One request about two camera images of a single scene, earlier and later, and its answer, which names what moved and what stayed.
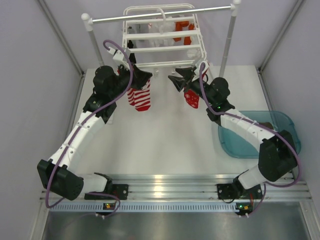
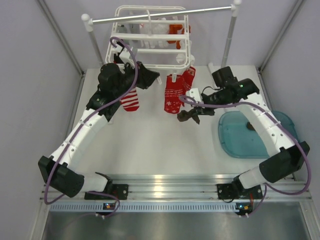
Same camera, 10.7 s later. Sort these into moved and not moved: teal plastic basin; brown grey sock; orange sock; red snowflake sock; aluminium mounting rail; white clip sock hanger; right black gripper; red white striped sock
Moved: orange sock; red snowflake sock; brown grey sock; right black gripper; white clip sock hanger; red white striped sock
Not moved: teal plastic basin; aluminium mounting rail
